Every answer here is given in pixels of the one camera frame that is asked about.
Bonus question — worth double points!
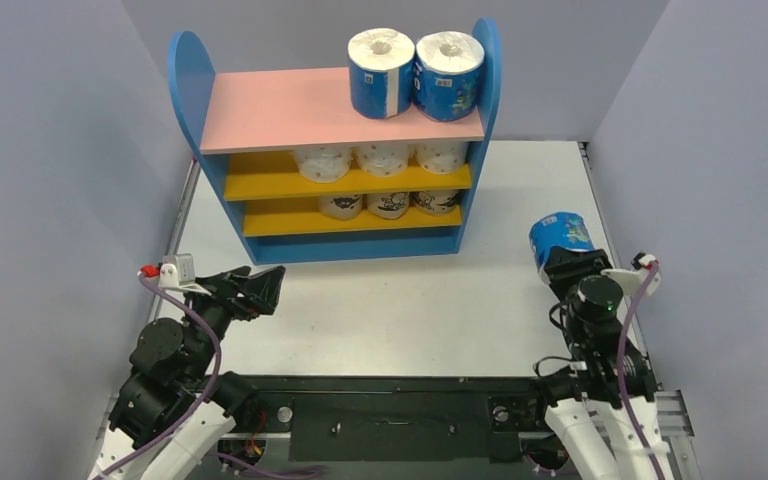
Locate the blue paper roll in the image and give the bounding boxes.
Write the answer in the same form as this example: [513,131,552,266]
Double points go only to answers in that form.
[413,31,485,122]
[347,28,416,119]
[528,211,596,285]

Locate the brown cartoon paper roll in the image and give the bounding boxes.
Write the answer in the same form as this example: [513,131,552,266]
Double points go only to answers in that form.
[411,189,461,216]

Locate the aluminium rail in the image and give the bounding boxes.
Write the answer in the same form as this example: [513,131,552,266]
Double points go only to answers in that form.
[656,390,703,480]

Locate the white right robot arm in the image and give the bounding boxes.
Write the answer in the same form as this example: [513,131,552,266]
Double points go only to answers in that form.
[523,246,673,479]

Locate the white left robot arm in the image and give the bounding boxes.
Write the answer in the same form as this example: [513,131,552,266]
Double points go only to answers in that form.
[90,263,286,479]

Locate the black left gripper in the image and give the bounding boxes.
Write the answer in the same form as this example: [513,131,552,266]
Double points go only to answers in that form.
[183,263,286,379]

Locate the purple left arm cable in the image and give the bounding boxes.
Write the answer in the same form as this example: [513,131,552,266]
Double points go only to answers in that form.
[89,271,326,480]

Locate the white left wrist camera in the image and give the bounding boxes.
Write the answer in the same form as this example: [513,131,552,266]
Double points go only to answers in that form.
[138,253,209,295]

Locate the white floral paper roll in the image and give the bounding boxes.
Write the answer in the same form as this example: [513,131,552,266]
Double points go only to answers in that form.
[413,141,469,175]
[292,146,352,183]
[353,143,412,177]

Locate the blue pink yellow shelf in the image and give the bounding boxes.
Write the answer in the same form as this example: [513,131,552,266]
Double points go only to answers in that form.
[167,18,502,264]

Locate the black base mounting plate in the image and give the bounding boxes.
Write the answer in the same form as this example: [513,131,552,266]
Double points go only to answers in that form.
[188,374,597,465]

